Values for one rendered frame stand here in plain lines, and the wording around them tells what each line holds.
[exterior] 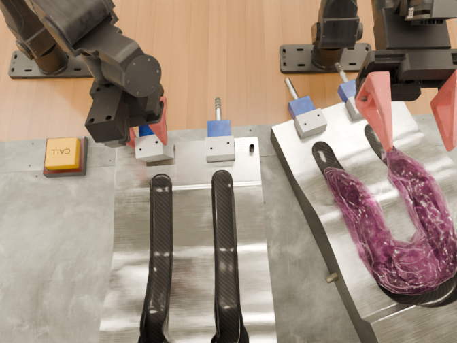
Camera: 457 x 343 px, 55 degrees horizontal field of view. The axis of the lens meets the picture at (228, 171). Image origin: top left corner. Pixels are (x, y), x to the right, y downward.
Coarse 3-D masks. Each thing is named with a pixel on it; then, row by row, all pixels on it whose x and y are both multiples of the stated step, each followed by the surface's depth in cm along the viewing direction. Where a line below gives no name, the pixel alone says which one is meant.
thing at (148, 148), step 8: (144, 128) 76; (144, 136) 75; (152, 136) 74; (136, 144) 75; (144, 144) 74; (152, 144) 74; (160, 144) 74; (168, 144) 77; (136, 152) 75; (144, 152) 74; (152, 152) 74; (160, 152) 74; (168, 152) 76; (144, 160) 77; (152, 160) 78; (160, 160) 79
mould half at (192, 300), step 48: (192, 144) 80; (240, 144) 80; (144, 192) 77; (192, 192) 77; (240, 192) 77; (144, 240) 75; (192, 240) 74; (240, 240) 74; (144, 288) 69; (192, 288) 69; (240, 288) 68; (192, 336) 64
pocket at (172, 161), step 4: (164, 160) 82; (168, 160) 82; (172, 160) 82; (148, 164) 81; (152, 164) 82; (156, 164) 82; (160, 164) 82; (164, 164) 82; (168, 164) 82; (172, 164) 82
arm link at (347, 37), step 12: (324, 0) 80; (336, 0) 78; (348, 0) 78; (324, 12) 80; (336, 12) 80; (348, 12) 80; (324, 24) 81; (336, 24) 81; (348, 24) 81; (324, 36) 82; (336, 36) 82; (348, 36) 82
